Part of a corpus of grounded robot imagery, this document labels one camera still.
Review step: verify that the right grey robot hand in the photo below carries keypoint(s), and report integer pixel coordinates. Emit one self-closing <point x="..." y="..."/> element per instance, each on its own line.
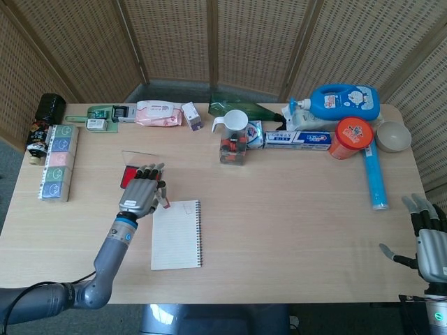
<point x="433" y="251"/>

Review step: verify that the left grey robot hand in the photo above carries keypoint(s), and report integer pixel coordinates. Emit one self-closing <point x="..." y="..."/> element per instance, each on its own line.
<point x="139" y="195"/>

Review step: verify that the small red stamp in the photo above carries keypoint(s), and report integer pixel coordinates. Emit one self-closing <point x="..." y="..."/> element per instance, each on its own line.
<point x="167" y="206"/>

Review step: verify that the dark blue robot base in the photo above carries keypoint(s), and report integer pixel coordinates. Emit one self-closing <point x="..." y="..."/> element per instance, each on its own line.
<point x="209" y="319"/>

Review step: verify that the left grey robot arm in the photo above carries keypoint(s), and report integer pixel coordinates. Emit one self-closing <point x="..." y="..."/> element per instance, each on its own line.
<point x="108" y="258"/>

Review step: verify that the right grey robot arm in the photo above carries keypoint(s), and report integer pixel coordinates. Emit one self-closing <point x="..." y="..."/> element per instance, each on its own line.
<point x="436" y="310"/>

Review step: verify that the white spiral notepad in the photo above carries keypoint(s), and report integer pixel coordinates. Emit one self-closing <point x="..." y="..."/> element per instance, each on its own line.
<point x="176" y="237"/>

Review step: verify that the red ink pad clear lid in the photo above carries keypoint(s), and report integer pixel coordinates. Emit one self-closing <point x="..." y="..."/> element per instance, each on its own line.
<point x="128" y="176"/>

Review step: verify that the green plastic dustpan tray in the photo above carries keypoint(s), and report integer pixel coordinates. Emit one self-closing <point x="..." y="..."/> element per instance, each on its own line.
<point x="111" y="128"/>

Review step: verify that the small white box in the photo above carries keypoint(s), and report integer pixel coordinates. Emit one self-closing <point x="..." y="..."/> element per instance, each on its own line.
<point x="96" y="124"/>

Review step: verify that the pink wet wipes pack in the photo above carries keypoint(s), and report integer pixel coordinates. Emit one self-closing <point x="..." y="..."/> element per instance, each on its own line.
<point x="157" y="113"/>

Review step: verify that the multicolour tissue packet bundle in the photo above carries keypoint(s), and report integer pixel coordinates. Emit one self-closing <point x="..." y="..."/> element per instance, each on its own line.
<point x="57" y="162"/>

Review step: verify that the small green box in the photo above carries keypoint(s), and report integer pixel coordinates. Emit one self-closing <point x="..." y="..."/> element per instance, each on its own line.
<point x="100" y="113"/>

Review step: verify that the blue cylindrical tube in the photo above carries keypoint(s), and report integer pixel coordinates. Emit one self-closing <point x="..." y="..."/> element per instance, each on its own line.
<point x="376" y="178"/>

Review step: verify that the white purple small carton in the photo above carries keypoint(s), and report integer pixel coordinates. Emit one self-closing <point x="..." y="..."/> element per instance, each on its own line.
<point x="192" y="117"/>

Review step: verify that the clear coffee capsule box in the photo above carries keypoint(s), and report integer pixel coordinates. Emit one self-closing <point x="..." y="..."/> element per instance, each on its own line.
<point x="232" y="148"/>

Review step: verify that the dark sauce bottle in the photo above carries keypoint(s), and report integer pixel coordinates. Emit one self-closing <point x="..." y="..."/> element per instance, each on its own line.
<point x="43" y="122"/>

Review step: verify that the beige bowl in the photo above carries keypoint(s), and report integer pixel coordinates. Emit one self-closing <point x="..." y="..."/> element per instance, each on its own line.
<point x="393" y="137"/>

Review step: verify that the white blue soap box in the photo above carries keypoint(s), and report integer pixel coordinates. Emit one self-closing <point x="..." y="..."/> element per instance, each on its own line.
<point x="255" y="134"/>

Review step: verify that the orange cylindrical canister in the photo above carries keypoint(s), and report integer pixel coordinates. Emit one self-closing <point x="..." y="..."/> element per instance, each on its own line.
<point x="351" y="136"/>

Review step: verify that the green glass bottle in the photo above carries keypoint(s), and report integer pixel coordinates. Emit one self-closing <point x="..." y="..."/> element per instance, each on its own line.
<point x="258" y="111"/>

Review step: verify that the blue white toothpaste box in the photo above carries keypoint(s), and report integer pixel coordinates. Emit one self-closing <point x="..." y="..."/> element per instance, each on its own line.
<point x="297" y="139"/>

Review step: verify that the blue pump bottle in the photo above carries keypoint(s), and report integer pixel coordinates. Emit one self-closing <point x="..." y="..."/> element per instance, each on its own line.
<point x="345" y="101"/>

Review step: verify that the white refill pouch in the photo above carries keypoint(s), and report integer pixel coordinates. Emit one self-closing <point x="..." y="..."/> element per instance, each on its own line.
<point x="307" y="120"/>

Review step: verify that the woven folding screen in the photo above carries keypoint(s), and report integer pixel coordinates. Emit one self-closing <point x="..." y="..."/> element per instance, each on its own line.
<point x="244" y="42"/>

